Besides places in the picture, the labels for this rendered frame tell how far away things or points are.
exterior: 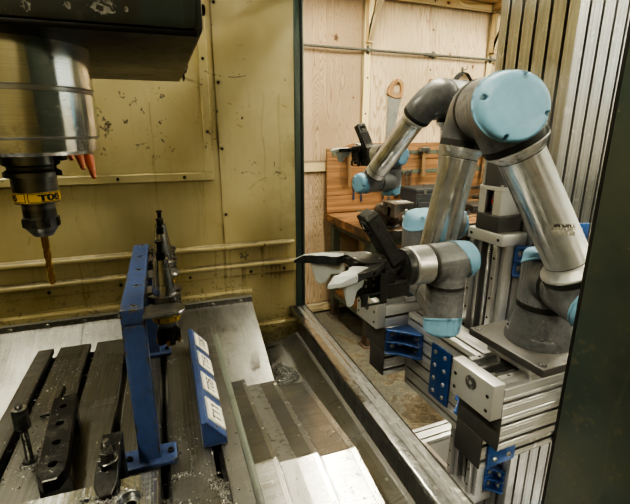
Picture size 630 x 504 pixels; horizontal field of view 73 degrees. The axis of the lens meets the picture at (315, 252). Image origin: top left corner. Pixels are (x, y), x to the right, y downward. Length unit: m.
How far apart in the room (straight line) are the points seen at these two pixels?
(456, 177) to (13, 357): 1.48
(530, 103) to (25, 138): 0.71
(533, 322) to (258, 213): 1.05
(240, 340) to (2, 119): 1.24
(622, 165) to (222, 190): 1.32
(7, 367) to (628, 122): 1.70
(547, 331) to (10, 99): 1.05
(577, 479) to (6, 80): 0.83
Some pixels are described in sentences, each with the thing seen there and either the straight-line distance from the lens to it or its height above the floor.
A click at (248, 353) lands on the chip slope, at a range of 1.61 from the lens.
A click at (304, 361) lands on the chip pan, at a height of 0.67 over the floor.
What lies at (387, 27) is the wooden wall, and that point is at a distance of 3.77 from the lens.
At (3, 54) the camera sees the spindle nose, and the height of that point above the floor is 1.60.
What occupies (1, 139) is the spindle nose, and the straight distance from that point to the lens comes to 0.56.
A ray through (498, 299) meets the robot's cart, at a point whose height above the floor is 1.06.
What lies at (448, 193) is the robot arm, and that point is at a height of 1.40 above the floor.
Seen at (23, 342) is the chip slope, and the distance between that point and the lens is 1.79.
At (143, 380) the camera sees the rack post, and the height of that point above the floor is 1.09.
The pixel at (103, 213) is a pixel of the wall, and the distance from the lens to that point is 1.66.
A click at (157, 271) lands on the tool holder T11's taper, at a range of 0.84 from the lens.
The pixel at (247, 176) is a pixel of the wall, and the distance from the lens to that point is 1.66.
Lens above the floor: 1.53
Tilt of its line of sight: 16 degrees down
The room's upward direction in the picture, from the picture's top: straight up
